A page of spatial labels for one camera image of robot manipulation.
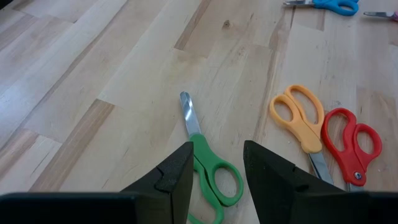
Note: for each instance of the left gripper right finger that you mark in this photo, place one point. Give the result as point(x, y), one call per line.
point(273, 193)

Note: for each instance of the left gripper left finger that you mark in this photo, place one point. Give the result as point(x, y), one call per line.
point(171, 193)

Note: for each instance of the blue scissors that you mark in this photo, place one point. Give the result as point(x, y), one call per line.
point(323, 3)

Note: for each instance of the green scissors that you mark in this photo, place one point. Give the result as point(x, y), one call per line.
point(206, 155)

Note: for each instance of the orange scissors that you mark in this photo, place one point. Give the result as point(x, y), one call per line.
point(306, 137)

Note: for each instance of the red scissors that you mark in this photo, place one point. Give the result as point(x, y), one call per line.
point(349, 161)

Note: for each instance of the pink scissors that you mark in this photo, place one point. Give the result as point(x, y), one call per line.
point(377, 14)

